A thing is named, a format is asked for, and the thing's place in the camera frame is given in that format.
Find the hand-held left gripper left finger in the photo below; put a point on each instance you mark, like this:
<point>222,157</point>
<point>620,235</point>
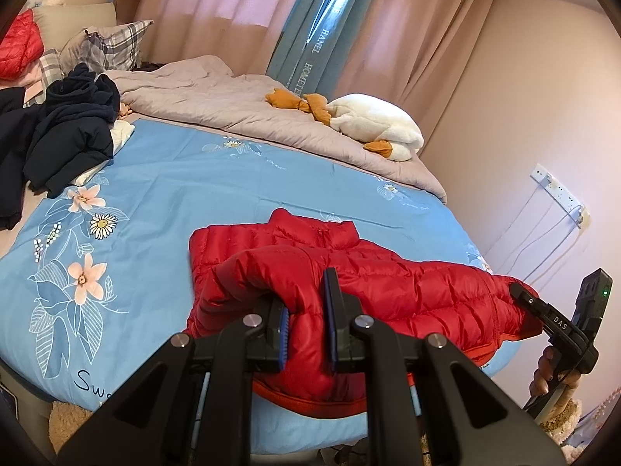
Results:
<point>284,332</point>

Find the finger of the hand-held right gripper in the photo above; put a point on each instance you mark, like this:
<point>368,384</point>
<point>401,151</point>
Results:
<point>529,301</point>

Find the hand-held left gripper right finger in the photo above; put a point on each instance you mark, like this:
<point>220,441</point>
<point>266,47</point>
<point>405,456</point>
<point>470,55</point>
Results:
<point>331,310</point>

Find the red down jacket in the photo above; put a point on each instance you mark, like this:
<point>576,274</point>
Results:
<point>19,43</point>
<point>388,281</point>

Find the person's right hand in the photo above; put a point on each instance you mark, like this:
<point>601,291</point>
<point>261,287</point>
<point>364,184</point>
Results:
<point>546,374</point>

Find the white power strip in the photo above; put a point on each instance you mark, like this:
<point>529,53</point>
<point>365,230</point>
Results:
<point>558,189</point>

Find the blue floral bed sheet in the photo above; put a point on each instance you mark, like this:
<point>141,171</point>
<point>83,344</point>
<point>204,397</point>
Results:
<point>194,179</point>

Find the white goose plush toy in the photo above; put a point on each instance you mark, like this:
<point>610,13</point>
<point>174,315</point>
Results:
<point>373,119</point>

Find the grey blanket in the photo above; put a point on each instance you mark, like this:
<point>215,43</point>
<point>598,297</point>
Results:
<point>218,97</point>

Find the white cloth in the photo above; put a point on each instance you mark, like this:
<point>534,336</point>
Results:
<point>121,133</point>

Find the small orange toy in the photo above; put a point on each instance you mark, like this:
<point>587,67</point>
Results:
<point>125,109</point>

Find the teal curtain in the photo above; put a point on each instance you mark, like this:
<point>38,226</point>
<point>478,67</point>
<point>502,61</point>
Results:
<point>310,34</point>

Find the pink curtain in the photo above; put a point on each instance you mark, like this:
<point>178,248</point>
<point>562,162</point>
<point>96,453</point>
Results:
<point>412,34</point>
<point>218,9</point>

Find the dark navy clothing pile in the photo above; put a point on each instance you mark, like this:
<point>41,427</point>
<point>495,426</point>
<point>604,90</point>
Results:
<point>63,126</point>

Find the grey plaid pillow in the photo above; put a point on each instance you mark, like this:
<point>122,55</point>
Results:
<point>121,43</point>
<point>48,65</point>

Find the pink cloth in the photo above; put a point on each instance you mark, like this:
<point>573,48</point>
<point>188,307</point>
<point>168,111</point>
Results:
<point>22,81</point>

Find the beige pillow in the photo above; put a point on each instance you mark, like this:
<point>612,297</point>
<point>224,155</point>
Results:
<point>73,19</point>

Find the folded red down jacket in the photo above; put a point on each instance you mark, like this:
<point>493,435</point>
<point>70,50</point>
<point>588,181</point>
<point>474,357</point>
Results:
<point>19,43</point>

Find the grey bed frame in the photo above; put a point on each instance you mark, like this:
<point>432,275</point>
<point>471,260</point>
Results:
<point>29,412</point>

